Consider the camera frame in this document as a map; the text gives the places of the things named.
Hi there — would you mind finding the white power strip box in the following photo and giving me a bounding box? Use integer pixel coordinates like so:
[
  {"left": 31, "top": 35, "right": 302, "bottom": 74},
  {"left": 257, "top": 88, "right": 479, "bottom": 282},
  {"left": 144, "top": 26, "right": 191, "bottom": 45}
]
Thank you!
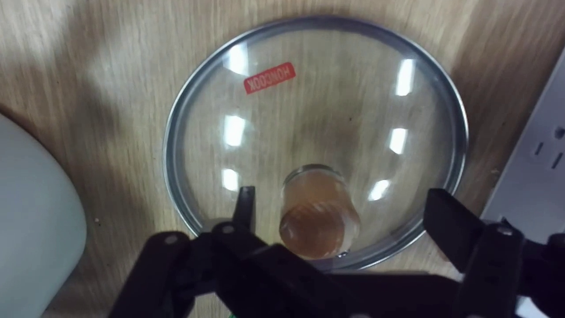
[{"left": 481, "top": 47, "right": 565, "bottom": 236}]

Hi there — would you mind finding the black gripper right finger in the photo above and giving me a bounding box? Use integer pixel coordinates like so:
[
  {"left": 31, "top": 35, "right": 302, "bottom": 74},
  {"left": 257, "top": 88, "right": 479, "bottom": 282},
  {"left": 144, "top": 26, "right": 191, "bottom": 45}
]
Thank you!
[{"left": 424, "top": 187, "right": 488, "bottom": 279}]

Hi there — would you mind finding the glass lid with wooden knob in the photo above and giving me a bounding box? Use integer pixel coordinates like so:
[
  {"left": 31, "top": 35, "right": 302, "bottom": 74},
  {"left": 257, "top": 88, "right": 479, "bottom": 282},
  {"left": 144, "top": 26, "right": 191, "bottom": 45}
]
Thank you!
[{"left": 163, "top": 15, "right": 472, "bottom": 272}]

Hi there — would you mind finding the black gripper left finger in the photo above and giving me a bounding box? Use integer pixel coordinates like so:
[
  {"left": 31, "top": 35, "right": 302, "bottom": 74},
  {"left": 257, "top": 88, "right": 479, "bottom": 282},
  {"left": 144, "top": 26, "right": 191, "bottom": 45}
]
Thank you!
[{"left": 230, "top": 185, "right": 258, "bottom": 234}]

